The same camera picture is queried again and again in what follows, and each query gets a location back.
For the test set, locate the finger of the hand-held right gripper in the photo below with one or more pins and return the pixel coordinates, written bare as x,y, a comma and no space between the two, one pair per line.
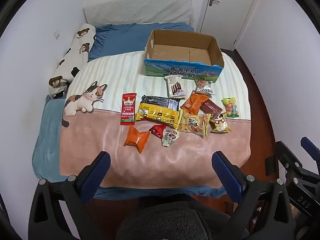
308,145
285,155

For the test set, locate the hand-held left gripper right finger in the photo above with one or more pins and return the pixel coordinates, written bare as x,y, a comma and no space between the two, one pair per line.
228,175

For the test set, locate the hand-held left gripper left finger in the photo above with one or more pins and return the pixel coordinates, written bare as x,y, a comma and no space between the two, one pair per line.
95,175

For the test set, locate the red crown-print snack packet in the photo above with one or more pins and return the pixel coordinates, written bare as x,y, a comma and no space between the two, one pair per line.
128,108

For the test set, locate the white orange-print snack packet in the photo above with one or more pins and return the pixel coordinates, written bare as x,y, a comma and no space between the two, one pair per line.
205,87

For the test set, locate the cardboard box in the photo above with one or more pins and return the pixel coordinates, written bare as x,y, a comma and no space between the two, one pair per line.
182,52

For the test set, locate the yellow panda-print snack packet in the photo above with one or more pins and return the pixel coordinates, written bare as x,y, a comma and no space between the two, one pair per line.
220,123

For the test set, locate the small orange snack packet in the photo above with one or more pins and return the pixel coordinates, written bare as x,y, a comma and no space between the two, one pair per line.
137,138

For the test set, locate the light blue fleece blanket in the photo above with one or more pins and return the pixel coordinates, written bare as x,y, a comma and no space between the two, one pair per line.
47,135

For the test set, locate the blue bed sheet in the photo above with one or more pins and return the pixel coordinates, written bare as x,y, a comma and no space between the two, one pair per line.
155,192

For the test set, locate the clear yellow cracker packet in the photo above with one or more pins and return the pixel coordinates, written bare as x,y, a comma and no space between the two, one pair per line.
192,123

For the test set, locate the colourful candy packet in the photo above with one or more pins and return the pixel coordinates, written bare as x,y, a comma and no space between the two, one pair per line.
230,107

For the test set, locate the small white cartoon snack packet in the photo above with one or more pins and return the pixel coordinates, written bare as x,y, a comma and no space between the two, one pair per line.
170,137

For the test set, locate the brown snack packet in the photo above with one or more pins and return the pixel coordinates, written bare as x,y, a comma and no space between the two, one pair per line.
212,107

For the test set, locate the dark grey fuzzy clothing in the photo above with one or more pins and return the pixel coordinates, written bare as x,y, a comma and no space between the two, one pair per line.
175,220

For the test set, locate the small red snack packet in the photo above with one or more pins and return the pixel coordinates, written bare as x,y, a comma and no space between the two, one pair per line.
157,130

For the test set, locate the black and yellow snack bag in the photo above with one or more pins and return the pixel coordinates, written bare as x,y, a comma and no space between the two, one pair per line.
157,110

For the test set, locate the cat-print striped pink blanket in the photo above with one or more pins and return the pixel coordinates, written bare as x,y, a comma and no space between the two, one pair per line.
112,80

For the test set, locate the white chocolate stick packet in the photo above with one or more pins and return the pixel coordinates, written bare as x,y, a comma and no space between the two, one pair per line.
175,87

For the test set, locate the bear-print white bolster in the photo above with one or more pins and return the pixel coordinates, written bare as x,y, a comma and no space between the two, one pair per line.
77,52

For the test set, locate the blue pillow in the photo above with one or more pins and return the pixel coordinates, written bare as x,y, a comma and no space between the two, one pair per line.
120,37

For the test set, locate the white door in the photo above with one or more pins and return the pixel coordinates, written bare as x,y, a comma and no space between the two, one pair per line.
230,12

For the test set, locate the white padded headboard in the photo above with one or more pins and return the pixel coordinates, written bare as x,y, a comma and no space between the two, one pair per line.
140,11

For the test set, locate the white wall socket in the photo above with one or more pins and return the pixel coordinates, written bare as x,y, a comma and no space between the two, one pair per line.
57,34

